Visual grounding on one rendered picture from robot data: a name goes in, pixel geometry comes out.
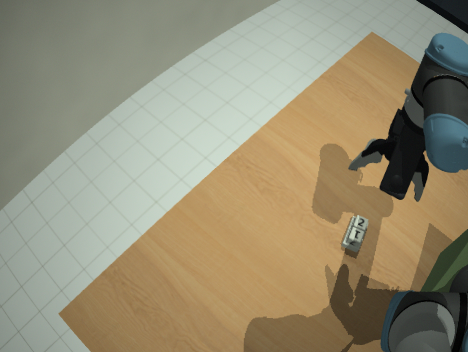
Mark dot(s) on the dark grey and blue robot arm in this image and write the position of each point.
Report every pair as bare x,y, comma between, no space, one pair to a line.
421,320

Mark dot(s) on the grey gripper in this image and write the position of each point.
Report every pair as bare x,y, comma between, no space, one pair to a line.
379,147

